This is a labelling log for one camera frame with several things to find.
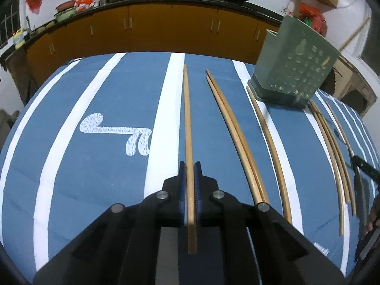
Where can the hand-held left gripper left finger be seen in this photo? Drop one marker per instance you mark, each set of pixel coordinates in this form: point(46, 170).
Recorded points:
point(181, 190)

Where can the orange kitchen base cabinet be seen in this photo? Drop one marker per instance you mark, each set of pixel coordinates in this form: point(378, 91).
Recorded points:
point(166, 26)

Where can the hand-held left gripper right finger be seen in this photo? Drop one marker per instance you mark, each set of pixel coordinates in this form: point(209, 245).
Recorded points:
point(198, 190)

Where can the green bowl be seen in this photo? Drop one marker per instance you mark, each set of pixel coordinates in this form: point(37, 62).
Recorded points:
point(66, 14)

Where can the orange white snack bag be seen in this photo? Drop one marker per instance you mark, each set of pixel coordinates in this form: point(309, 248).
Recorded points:
point(87, 3)

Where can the wooden chopsticks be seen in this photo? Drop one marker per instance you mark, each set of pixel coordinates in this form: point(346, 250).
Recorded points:
point(335, 166)

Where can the black kitchen countertop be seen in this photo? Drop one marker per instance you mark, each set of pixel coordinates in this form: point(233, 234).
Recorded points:
point(166, 0)

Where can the blue white striped tablecloth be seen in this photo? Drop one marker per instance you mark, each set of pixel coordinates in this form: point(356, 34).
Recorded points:
point(104, 169)

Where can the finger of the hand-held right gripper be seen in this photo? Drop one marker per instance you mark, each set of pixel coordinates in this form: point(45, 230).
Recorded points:
point(366, 168)

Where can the green perforated utensil holder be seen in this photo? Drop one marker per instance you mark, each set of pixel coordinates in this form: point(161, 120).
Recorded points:
point(291, 65)

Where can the window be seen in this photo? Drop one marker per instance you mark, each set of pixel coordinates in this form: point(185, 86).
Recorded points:
point(9, 23)

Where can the wooden broom stick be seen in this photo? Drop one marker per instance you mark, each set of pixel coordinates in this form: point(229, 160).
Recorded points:
point(354, 34)

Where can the metal faucet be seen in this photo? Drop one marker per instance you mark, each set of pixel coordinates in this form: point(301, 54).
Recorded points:
point(28, 23)

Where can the yellow detergent bottle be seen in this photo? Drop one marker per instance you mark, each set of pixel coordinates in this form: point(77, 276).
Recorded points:
point(19, 39)

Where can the person's right hand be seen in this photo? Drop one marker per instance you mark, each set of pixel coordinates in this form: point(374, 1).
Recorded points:
point(373, 218)

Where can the pink bowl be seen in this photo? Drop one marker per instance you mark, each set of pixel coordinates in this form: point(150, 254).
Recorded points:
point(66, 5)

